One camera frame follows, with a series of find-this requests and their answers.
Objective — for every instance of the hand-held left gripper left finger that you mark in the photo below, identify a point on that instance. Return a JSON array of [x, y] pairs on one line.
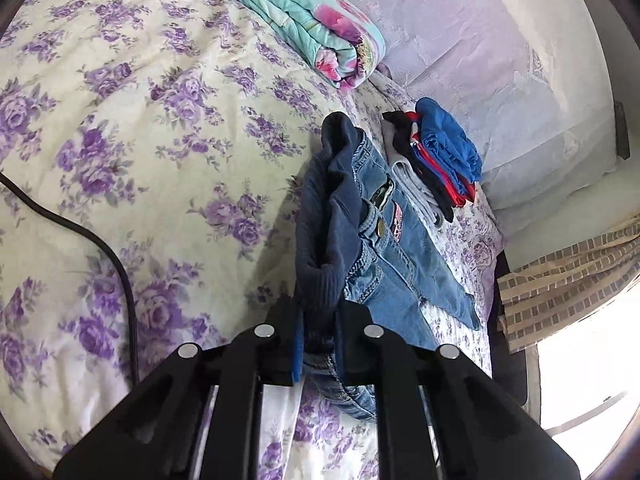
[[298, 347]]

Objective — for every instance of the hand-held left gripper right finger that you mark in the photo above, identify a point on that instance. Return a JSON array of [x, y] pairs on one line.
[[357, 345]]

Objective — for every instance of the blue denim jeans pants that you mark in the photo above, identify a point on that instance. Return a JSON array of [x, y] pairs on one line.
[[400, 240]]

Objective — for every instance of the folded grey garment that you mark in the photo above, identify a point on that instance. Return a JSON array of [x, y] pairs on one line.
[[417, 187]]

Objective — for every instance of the stack of folded clothes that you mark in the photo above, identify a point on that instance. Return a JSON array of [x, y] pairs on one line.
[[437, 195]]

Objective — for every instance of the folded red garment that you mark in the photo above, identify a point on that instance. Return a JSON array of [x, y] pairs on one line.
[[457, 192]]

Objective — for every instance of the tan checkered curtain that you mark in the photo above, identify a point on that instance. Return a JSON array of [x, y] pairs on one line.
[[560, 280]]

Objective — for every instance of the folded blue garment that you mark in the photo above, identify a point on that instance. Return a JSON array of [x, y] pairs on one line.
[[450, 135]]

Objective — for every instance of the purple floral bedsheet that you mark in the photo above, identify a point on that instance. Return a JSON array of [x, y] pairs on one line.
[[150, 160]]

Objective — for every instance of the grey padded headboard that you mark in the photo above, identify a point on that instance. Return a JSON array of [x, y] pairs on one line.
[[475, 60]]

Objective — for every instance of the folded teal pink floral quilt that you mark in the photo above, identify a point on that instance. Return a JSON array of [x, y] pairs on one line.
[[300, 15]]

